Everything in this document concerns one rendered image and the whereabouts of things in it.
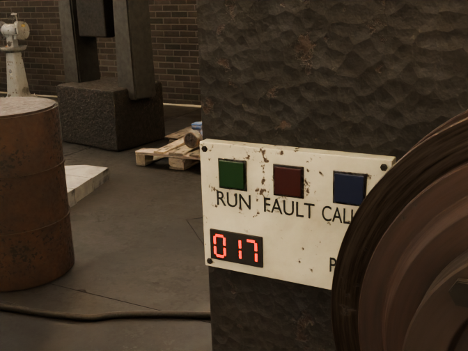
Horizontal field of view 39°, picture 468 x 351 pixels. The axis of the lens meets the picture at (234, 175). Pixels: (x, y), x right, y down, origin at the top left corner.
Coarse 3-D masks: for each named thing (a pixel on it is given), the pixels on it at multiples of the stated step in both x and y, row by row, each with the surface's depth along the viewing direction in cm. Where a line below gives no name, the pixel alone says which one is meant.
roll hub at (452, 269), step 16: (464, 256) 55; (448, 272) 54; (464, 272) 53; (432, 288) 55; (448, 288) 54; (432, 304) 55; (448, 304) 54; (416, 320) 56; (432, 320) 55; (448, 320) 55; (464, 320) 54; (416, 336) 56; (432, 336) 56; (448, 336) 55; (464, 336) 55
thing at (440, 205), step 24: (456, 168) 59; (432, 192) 59; (456, 192) 58; (408, 216) 61; (432, 216) 60; (456, 216) 57; (384, 240) 63; (408, 240) 61; (432, 240) 58; (456, 240) 57; (384, 264) 63; (408, 264) 60; (432, 264) 59; (384, 288) 64; (408, 288) 61; (360, 312) 66; (384, 312) 64; (408, 312) 61; (360, 336) 67; (384, 336) 64
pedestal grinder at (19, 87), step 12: (0, 24) 863; (12, 24) 851; (24, 24) 851; (0, 36) 866; (12, 36) 855; (24, 36) 853; (0, 48) 858; (12, 48) 849; (24, 48) 866; (12, 60) 861; (12, 72) 866; (24, 72) 877; (12, 84) 870; (24, 84) 878; (12, 96) 873; (24, 96) 877; (36, 96) 891
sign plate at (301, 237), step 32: (224, 160) 86; (256, 160) 84; (288, 160) 82; (320, 160) 80; (352, 160) 78; (384, 160) 76; (224, 192) 88; (256, 192) 86; (320, 192) 81; (224, 224) 89; (256, 224) 87; (288, 224) 85; (320, 224) 82; (224, 256) 90; (288, 256) 86; (320, 256) 84
